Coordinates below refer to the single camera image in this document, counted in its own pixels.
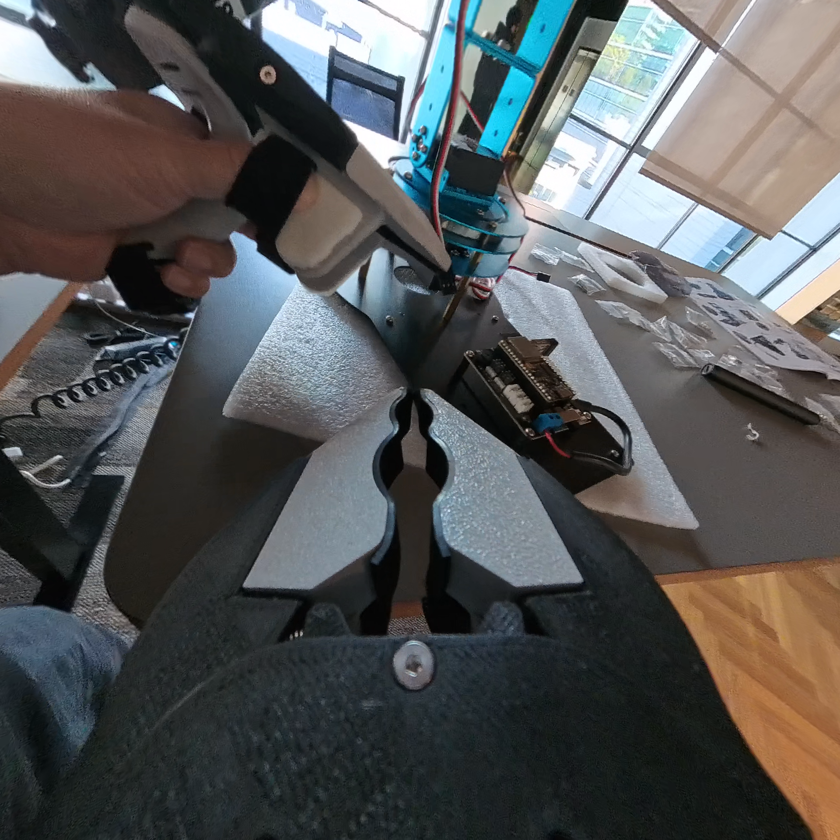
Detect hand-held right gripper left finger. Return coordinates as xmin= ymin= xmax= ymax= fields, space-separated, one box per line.
xmin=243 ymin=387 xmax=412 ymax=635

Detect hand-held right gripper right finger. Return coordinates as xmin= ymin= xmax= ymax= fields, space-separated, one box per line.
xmin=417 ymin=388 xmax=585 ymax=635

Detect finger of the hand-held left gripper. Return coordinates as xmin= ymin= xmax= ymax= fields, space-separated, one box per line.
xmin=343 ymin=142 xmax=458 ymax=294

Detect blue toy robot arm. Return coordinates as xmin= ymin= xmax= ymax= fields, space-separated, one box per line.
xmin=335 ymin=0 xmax=634 ymax=496

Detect red white black servo cable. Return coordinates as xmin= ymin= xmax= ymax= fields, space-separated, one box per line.
xmin=427 ymin=0 xmax=473 ymax=294
xmin=469 ymin=262 xmax=553 ymax=304

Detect printed instruction booklet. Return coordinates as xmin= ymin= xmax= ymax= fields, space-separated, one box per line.
xmin=686 ymin=276 xmax=840 ymax=382

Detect black desk foot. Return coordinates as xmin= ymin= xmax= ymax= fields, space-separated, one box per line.
xmin=0 ymin=453 xmax=126 ymax=611

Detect grey desk with wood edge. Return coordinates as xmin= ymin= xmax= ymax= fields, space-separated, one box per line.
xmin=0 ymin=276 xmax=83 ymax=391

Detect person's left hand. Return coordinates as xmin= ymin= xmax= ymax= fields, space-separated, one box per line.
xmin=0 ymin=82 xmax=326 ymax=299

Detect black mesh chair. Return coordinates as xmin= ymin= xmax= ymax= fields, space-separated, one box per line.
xmin=326 ymin=46 xmax=406 ymax=140

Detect large glass window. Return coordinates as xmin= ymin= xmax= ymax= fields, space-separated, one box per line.
xmin=259 ymin=0 xmax=447 ymax=142
xmin=525 ymin=0 xmax=840 ymax=309

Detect white foam pad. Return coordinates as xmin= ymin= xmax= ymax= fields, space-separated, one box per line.
xmin=223 ymin=269 xmax=700 ymax=531

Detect pile of clear parts bags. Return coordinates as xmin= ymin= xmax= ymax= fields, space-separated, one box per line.
xmin=530 ymin=243 xmax=840 ymax=434

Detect black crinkled plastic bag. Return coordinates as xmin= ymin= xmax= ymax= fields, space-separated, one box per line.
xmin=629 ymin=249 xmax=693 ymax=298

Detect long black bar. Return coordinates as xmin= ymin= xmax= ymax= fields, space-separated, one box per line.
xmin=699 ymin=363 xmax=824 ymax=426

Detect person's blue jeans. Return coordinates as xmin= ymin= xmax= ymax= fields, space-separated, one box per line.
xmin=0 ymin=607 xmax=129 ymax=840

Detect beige roller blind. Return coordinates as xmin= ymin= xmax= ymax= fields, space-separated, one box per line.
xmin=640 ymin=0 xmax=840 ymax=240

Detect black power cable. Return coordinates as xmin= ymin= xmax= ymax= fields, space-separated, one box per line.
xmin=545 ymin=402 xmax=635 ymax=476

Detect white foam square ring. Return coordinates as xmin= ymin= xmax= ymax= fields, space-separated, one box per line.
xmin=577 ymin=241 xmax=669 ymax=304

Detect black coiled cable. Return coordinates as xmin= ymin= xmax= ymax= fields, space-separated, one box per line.
xmin=33 ymin=335 xmax=188 ymax=421

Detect white plug with cable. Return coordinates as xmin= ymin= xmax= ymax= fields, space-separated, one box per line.
xmin=0 ymin=446 xmax=73 ymax=490

